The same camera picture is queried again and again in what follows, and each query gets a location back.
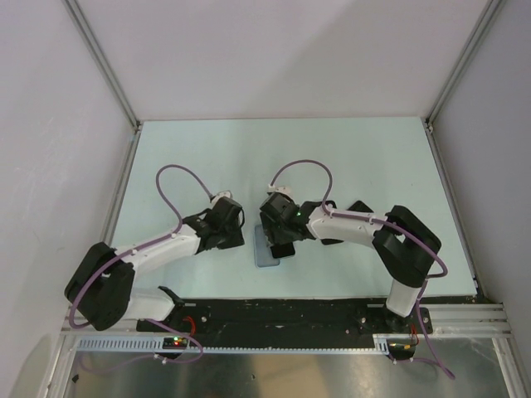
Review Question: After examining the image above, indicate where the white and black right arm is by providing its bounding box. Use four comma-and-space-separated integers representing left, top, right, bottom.
260, 192, 441, 332

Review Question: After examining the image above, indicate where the black phone case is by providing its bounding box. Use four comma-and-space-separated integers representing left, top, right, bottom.
314, 200, 376, 246

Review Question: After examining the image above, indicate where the left circuit board with leds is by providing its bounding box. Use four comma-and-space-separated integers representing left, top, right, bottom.
163, 337, 188, 349

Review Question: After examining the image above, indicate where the left aluminium frame post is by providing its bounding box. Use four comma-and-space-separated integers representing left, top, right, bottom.
62, 0, 141, 133

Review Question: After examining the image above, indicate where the light blue phone case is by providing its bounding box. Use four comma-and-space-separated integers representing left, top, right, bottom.
254, 225, 280, 269

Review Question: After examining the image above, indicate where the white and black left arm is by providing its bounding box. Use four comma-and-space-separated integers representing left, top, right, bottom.
65, 196, 245, 331

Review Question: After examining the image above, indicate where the black phone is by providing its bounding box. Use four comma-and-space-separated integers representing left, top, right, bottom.
270, 243, 295, 260

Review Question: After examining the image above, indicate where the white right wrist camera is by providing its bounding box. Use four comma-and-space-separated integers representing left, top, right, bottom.
267, 185, 293, 198

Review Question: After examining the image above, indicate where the right aluminium frame post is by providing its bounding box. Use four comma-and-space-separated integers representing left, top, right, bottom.
423, 0, 506, 133

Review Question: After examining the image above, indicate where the grey slotted cable duct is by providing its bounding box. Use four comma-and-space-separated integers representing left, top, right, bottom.
77, 336, 389, 355

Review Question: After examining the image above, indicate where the aluminium front frame rail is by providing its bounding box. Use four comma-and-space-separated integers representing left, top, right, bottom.
60, 304, 509, 332

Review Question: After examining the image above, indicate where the right circuit board with wires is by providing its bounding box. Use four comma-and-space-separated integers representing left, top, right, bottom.
387, 339, 419, 362

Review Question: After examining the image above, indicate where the aluminium frame post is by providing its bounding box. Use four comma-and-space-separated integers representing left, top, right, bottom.
62, 0, 141, 133
423, 0, 506, 133

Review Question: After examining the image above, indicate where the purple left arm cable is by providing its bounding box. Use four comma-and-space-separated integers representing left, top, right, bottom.
68, 164, 227, 376

